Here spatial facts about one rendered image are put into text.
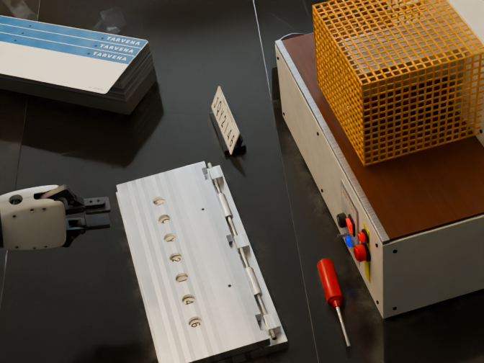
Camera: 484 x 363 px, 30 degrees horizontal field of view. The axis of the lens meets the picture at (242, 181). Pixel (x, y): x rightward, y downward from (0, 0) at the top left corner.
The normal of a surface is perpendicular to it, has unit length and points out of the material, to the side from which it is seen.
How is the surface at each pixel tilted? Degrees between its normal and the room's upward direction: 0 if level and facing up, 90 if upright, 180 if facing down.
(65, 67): 0
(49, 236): 93
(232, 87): 0
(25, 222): 85
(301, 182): 0
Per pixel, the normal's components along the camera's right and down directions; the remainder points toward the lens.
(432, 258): 0.26, 0.65
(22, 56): -0.11, -0.71
